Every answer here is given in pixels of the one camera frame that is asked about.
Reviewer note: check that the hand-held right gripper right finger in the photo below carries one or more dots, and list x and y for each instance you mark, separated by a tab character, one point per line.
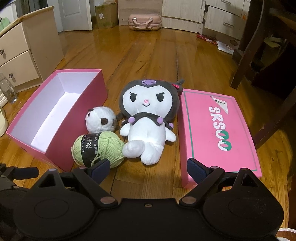
195	169

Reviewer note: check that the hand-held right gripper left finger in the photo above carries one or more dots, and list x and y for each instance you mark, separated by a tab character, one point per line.
101	168

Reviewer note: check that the green yarn ball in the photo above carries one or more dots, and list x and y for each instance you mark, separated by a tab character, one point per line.
111	146

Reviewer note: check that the pink cardboard box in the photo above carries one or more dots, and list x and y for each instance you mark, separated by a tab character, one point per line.
69	143

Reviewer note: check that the pink box lid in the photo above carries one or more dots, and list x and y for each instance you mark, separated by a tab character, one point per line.
208	129

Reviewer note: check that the small white plush toy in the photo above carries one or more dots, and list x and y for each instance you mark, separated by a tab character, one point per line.
97	115

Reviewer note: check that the black and white plush doll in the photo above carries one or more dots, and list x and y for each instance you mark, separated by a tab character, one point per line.
145	129

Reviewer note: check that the white shoe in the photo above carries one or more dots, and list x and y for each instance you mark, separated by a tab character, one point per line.
2	121

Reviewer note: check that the clear plastic bottle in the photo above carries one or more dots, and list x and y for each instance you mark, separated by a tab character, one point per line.
8	90

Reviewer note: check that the white printed carton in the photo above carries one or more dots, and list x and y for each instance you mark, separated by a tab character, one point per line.
227	45

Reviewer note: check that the red wrapper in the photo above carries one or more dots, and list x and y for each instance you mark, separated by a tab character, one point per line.
207	38

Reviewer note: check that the beige nightstand with drawers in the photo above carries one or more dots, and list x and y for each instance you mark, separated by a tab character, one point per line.
37	34

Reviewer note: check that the dark wooden chair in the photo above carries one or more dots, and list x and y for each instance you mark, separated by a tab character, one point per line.
252	34

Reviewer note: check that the green cloth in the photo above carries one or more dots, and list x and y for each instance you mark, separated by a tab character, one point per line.
4	24

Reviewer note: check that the brown cardboard box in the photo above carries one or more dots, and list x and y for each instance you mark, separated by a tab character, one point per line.
106	16

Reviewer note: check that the pink suitcase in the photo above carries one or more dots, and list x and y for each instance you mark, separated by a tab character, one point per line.
144	22

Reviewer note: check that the white wooden cabinet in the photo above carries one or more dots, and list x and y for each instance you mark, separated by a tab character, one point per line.
182	14

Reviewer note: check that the white door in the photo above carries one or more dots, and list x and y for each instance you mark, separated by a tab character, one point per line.
76	14

